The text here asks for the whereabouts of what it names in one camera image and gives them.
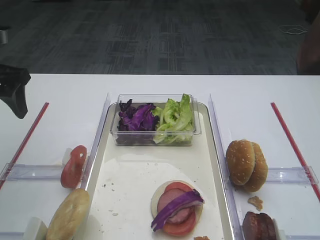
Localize sesame bun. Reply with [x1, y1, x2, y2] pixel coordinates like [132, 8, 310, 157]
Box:
[226, 139, 255, 186]
[243, 142, 269, 193]

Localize green lettuce pile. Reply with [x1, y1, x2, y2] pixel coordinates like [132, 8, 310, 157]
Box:
[151, 93, 194, 146]

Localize purple cabbage leaf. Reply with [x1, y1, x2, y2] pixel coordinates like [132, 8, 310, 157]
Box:
[151, 189, 205, 232]

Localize purple cabbage pile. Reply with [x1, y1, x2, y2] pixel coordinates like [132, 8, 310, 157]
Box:
[118, 99, 160, 132]

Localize white pusher block left upper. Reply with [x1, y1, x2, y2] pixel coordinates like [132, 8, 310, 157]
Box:
[62, 147, 73, 166]

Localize bun bottom half left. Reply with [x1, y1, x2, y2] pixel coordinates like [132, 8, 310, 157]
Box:
[45, 188, 90, 240]

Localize brown crumb right of tray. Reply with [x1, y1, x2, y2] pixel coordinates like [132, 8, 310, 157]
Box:
[247, 196, 263, 211]

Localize white pusher block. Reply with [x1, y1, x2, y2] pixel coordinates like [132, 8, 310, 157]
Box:
[22, 216, 48, 240]
[62, 147, 73, 166]

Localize lower tomato slice on tray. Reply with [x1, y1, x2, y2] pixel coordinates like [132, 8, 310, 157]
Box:
[162, 211, 197, 237]

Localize white metal tray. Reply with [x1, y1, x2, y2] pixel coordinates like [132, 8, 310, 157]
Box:
[77, 103, 233, 240]

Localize white bread slice on tray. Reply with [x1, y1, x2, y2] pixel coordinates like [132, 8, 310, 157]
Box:
[150, 180, 203, 224]

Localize tomato slice on tray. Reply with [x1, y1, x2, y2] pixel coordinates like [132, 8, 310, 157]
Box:
[164, 181, 194, 192]
[162, 211, 197, 237]

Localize round meat patty on tray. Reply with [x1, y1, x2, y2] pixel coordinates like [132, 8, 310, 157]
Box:
[157, 188, 195, 225]

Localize rear sesame bun top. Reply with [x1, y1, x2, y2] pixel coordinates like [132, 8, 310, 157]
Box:
[243, 142, 269, 193]

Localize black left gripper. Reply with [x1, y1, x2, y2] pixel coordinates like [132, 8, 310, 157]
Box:
[0, 64, 31, 119]

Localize left red strip rail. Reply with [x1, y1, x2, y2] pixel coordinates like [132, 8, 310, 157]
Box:
[0, 102, 50, 188]

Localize white pusher block left lower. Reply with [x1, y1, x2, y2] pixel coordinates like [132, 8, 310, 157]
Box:
[22, 216, 48, 240]

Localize clear plastic salad container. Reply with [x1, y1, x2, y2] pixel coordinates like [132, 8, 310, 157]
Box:
[110, 93, 202, 146]

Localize right upper clear divider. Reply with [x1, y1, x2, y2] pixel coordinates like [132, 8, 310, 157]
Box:
[265, 166, 319, 185]

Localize upper tomato slice on tray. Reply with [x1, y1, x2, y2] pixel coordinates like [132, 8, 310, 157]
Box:
[164, 181, 194, 192]

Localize left upper clear divider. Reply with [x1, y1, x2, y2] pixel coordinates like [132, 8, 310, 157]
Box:
[0, 163, 64, 181]

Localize right red strip rail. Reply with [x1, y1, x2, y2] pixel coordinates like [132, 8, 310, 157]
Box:
[270, 102, 320, 200]

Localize red strip rail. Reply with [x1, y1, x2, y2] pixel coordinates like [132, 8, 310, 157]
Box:
[270, 102, 320, 200]
[0, 102, 50, 188]

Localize clear divider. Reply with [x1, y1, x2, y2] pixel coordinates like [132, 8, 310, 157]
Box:
[0, 163, 64, 181]
[265, 166, 319, 185]

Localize meat patties in right rack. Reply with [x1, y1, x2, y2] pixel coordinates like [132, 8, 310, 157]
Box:
[242, 211, 277, 240]

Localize front sesame bun top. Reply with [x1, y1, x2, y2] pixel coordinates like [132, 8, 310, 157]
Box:
[226, 139, 255, 186]

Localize white cable on floor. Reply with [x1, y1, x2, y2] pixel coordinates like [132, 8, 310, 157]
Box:
[278, 24, 309, 35]

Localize tomato slice in left rack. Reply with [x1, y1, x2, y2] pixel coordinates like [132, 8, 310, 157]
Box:
[65, 145, 87, 172]

